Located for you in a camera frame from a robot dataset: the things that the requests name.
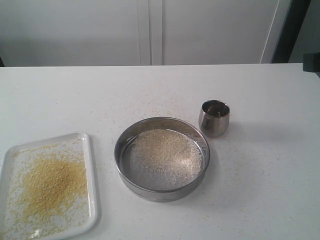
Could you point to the round steel mesh sieve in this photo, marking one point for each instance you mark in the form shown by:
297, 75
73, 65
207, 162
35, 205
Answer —
125, 158

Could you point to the small stainless steel cup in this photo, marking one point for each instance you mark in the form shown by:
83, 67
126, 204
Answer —
214, 118

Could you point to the clear glass bowl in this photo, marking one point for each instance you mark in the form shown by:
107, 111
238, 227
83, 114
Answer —
93, 187

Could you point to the fine yellow sieved grains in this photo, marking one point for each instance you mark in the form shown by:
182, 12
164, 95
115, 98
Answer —
52, 182

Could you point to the dark vertical post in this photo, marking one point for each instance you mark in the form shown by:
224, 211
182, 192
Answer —
290, 30

